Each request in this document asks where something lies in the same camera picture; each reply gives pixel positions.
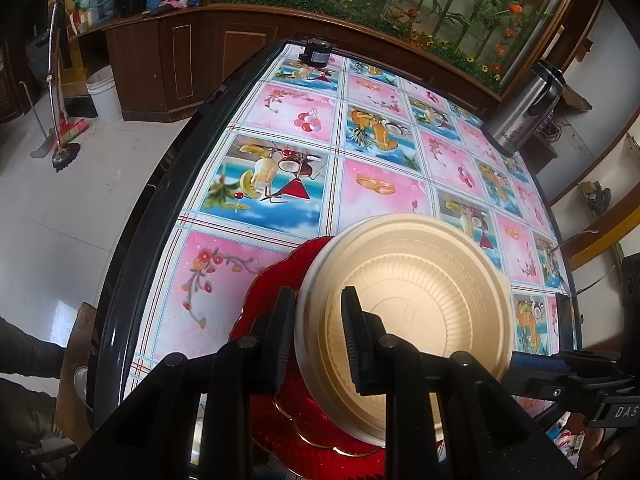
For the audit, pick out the beige ribbed bowl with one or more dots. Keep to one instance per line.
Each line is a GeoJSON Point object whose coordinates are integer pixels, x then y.
{"type": "Point", "coordinates": [425, 285]}

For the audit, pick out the brown wooden cabinet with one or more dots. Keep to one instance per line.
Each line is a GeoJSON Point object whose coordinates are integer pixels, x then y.
{"type": "Point", "coordinates": [175, 60]}

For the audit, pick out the brown wooden shelf unit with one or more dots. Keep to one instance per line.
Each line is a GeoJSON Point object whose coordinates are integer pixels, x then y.
{"type": "Point", "coordinates": [575, 97]}

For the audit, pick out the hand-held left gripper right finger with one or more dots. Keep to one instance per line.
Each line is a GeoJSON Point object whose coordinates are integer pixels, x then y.
{"type": "Point", "coordinates": [352, 330]}

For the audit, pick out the black round table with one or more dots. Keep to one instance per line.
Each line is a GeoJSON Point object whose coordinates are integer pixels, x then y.
{"type": "Point", "coordinates": [150, 210]}

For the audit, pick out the dark bag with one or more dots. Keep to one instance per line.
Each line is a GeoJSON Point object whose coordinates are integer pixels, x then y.
{"type": "Point", "coordinates": [597, 195]}

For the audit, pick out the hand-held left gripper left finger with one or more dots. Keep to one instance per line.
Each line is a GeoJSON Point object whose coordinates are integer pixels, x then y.
{"type": "Point", "coordinates": [277, 330]}

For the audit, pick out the person's leg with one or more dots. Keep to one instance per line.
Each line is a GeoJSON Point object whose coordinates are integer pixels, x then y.
{"type": "Point", "coordinates": [25, 347]}
{"type": "Point", "coordinates": [25, 410]}

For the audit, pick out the stainless steel thermos jug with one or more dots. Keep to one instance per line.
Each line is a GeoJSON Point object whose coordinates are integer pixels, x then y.
{"type": "Point", "coordinates": [525, 115]}

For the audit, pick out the floral landscape wall painting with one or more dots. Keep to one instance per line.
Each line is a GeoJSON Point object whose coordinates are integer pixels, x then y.
{"type": "Point", "coordinates": [400, 0]}

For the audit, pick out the white plastic bucket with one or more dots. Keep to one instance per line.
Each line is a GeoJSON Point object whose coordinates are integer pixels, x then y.
{"type": "Point", "coordinates": [105, 95]}

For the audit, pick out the pink cloth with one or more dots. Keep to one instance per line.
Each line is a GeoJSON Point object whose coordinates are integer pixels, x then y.
{"type": "Point", "coordinates": [172, 5]}

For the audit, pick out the small black device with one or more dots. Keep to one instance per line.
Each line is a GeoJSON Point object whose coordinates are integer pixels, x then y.
{"type": "Point", "coordinates": [315, 52]}

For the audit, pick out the red scalloped plate gold rim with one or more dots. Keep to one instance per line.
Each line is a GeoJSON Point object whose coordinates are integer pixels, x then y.
{"type": "Point", "coordinates": [310, 410]}
{"type": "Point", "coordinates": [300, 447]}

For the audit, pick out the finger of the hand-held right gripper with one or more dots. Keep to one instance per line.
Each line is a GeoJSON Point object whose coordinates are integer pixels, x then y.
{"type": "Point", "coordinates": [540, 390]}
{"type": "Point", "coordinates": [535, 361]}

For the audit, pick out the printed fruit tablecloth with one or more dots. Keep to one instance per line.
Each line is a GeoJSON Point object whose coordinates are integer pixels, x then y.
{"type": "Point", "coordinates": [300, 160]}

